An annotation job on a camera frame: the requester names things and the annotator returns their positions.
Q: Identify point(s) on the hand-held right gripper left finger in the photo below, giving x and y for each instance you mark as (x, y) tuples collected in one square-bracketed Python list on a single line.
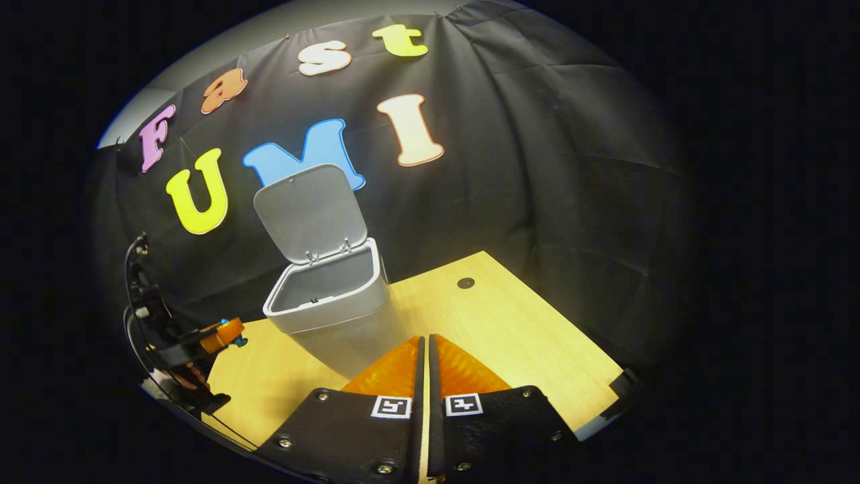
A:
[(414, 444)]

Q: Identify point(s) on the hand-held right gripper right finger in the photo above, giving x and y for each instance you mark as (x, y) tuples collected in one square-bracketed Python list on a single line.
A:
[(437, 444)]

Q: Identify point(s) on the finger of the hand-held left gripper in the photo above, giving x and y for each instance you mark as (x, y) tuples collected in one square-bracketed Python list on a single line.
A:
[(218, 338)]

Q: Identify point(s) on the white desktop garbage bin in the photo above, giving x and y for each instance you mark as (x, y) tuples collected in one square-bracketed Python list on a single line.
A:
[(336, 323)]

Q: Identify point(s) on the black clamp stand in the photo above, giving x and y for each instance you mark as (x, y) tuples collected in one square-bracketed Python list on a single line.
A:
[(144, 289)]

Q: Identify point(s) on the black backdrop cloth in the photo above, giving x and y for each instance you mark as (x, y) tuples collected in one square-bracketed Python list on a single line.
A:
[(571, 168)]

